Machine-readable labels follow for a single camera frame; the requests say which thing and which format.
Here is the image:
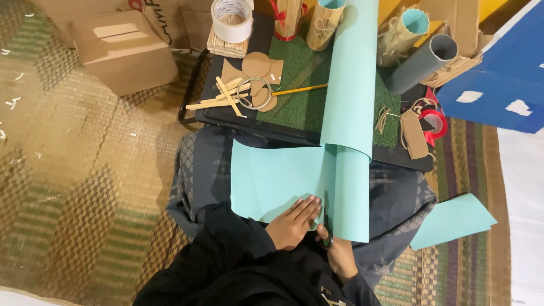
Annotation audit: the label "black lap table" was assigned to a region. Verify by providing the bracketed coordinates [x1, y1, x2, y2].
[178, 9, 435, 173]

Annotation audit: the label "person's right hand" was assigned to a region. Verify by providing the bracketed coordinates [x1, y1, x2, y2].
[315, 224, 360, 284]

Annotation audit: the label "small closed cardboard box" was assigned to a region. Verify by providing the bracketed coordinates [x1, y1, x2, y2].
[70, 10, 179, 97]

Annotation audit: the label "flat panel of craft sticks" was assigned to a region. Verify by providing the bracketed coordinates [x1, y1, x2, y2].
[420, 52, 483, 88]

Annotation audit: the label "twine-wrapped holder with teal lining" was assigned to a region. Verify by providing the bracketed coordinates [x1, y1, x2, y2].
[377, 7, 431, 68]

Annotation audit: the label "loose pile of craft sticks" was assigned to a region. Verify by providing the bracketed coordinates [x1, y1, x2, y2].
[185, 76, 252, 118]

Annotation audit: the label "loose jute twine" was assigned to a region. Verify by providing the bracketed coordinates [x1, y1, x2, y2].
[375, 105, 403, 135]

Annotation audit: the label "person's grey patterned garment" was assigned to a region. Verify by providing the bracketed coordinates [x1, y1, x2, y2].
[166, 125, 438, 290]

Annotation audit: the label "brown cardboard tag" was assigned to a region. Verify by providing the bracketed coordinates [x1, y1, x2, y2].
[401, 110, 430, 160]

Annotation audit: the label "round brown cardboard cutout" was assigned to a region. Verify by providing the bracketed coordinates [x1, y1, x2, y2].
[242, 51, 272, 78]

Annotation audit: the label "large teal paper sheet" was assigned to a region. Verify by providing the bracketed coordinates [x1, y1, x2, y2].
[230, 0, 379, 243]

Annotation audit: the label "person's left hand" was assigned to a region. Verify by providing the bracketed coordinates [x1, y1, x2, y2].
[265, 195, 324, 251]

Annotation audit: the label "white tape roll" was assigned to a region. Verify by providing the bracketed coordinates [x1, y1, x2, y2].
[211, 0, 255, 44]

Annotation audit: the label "yellow pencil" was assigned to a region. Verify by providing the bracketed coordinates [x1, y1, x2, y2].
[271, 83, 329, 97]

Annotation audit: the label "brown cardboard flap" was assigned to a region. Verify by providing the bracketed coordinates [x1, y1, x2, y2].
[442, 0, 496, 58]

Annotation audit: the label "blue cardboard sheet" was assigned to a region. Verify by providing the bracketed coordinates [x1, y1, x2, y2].
[435, 0, 544, 134]

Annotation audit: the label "white cloth sheet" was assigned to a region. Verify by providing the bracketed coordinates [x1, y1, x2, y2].
[496, 127, 544, 306]

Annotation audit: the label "woven straw mat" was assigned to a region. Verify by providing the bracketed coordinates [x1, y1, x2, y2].
[0, 0, 512, 306]

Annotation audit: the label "stack of wooden craft sticks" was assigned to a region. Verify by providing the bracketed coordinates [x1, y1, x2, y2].
[207, 25, 250, 59]

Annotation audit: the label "black scissors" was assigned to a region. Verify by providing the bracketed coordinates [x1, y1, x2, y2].
[323, 190, 335, 249]

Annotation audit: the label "clear tape roll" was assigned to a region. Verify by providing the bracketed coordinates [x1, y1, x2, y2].
[236, 76, 273, 111]

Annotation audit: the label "red tape roll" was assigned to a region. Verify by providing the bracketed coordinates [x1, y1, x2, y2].
[418, 109, 449, 147]

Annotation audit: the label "stick holder with red ribbon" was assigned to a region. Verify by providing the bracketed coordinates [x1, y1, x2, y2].
[270, 0, 308, 42]

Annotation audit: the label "small teal paper piece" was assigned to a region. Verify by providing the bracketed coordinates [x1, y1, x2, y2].
[410, 193, 498, 251]

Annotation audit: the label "stick holder with twine bow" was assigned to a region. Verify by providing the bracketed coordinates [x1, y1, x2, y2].
[305, 0, 348, 52]

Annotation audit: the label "large printed cardboard box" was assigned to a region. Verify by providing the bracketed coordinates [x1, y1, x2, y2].
[29, 0, 213, 52]

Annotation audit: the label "green turf mat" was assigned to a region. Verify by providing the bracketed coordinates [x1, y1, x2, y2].
[256, 23, 402, 149]

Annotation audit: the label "shaped brown cardboard cutout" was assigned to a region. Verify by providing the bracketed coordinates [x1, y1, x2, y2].
[220, 58, 284, 113]

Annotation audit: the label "grey cardboard tube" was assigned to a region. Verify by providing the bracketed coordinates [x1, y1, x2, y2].
[384, 33, 459, 95]

